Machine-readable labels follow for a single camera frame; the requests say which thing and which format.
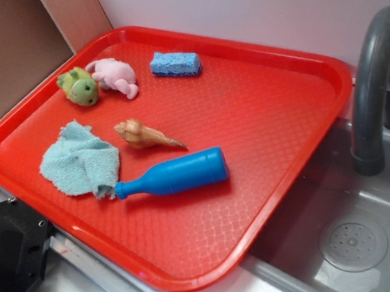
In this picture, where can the grey plastic sink basin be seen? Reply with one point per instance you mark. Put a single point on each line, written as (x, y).
(331, 233)

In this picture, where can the tan spiral seashell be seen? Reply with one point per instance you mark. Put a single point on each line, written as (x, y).
(139, 136)

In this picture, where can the light blue terry cloth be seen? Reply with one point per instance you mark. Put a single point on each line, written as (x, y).
(80, 163)

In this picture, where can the grey toy faucet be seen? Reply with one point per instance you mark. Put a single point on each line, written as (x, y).
(371, 106)

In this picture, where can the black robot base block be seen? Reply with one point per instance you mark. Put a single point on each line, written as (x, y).
(24, 235)

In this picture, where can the green plush frog toy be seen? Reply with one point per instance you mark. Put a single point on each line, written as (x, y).
(79, 87)

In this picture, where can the brown cardboard panel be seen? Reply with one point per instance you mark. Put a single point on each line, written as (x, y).
(37, 36)

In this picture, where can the pink plush toy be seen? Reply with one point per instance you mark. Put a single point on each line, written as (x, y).
(115, 75)

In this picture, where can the blue plastic bottle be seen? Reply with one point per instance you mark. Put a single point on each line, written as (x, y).
(181, 174)

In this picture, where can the silver metal rail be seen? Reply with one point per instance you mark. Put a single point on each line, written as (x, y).
(107, 273)

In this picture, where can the red plastic tray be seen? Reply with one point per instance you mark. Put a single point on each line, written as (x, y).
(267, 109)

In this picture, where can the blue sponge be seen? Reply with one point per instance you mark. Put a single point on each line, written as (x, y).
(175, 64)

